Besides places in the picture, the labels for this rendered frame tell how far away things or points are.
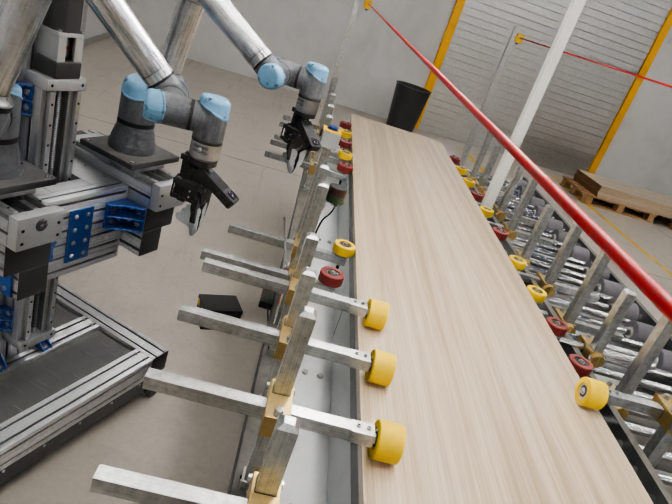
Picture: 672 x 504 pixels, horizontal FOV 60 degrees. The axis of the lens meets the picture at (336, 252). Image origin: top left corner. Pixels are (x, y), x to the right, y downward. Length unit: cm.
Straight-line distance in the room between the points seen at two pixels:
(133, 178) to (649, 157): 1019
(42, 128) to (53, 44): 23
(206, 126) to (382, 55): 817
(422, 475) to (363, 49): 854
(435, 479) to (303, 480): 40
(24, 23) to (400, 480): 120
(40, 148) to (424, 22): 812
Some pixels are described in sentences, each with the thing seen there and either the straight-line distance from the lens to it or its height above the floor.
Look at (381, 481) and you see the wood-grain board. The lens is 122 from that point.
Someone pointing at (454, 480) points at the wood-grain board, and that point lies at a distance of 131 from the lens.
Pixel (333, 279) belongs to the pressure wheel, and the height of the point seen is 90.
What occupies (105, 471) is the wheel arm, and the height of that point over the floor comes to 96.
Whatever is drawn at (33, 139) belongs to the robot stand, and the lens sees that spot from 189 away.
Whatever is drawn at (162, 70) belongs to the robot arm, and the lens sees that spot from 155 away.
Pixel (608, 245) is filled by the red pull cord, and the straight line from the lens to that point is 34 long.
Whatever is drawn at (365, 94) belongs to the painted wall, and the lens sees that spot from 959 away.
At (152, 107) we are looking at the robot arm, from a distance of 143.
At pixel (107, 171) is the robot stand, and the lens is 206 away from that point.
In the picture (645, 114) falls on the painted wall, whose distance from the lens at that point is 1115.
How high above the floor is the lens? 172
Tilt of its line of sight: 24 degrees down
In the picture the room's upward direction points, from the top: 19 degrees clockwise
